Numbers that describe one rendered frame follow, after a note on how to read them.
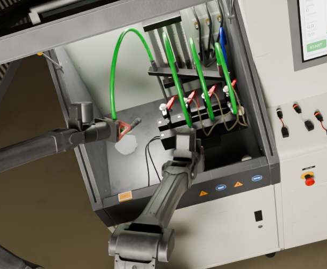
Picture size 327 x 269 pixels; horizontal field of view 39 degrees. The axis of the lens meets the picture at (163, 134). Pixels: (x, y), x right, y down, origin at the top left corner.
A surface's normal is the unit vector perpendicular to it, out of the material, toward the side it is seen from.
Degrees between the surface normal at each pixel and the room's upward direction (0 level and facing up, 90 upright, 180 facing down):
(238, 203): 90
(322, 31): 76
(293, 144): 0
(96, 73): 90
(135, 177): 0
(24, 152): 71
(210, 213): 90
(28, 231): 0
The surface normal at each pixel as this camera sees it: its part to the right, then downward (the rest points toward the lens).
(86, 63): 0.16, 0.79
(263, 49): 0.10, 0.63
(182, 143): -0.22, 0.13
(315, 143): -0.23, -0.55
